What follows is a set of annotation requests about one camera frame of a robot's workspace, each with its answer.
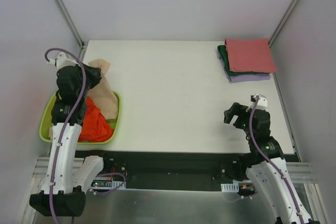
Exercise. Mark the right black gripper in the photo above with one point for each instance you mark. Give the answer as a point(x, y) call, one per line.
point(237, 114)

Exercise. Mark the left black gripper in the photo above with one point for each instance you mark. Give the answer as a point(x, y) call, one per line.
point(92, 74)

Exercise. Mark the beige t shirt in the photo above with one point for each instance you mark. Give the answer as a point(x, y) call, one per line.
point(102, 95)

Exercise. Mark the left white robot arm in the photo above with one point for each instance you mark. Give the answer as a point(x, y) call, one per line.
point(63, 192)

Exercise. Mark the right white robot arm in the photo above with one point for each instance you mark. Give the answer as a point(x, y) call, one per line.
point(265, 165)

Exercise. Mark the folded lavender t shirt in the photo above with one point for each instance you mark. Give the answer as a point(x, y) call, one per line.
point(245, 77)

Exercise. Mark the green plastic basin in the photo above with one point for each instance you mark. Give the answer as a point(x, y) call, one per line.
point(45, 129)

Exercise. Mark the orange t shirt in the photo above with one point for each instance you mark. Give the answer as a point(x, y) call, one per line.
point(95, 128)

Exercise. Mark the folded red t shirt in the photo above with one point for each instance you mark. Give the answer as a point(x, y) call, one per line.
point(251, 55)

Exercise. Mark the folded dark green t shirt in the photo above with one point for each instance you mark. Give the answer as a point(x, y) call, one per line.
point(224, 57)

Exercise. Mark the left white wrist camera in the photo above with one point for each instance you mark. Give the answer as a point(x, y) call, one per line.
point(61, 61)

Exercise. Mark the left aluminium frame post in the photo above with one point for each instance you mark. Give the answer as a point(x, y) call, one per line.
point(70, 23)

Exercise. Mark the aluminium frame post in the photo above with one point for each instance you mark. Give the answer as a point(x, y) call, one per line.
point(286, 16)
point(70, 23)

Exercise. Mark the right white cable duct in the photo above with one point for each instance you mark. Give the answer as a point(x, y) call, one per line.
point(230, 188)

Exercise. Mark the white cable duct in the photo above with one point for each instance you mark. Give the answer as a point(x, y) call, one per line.
point(107, 185)
point(230, 188)

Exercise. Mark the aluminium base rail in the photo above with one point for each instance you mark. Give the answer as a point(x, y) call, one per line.
point(299, 172)

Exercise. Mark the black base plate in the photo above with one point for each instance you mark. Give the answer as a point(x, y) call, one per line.
point(168, 171)

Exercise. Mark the left white cable duct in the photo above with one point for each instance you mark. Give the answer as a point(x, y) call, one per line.
point(107, 185)

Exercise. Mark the right aluminium frame post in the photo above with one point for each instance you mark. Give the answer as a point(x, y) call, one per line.
point(286, 16)

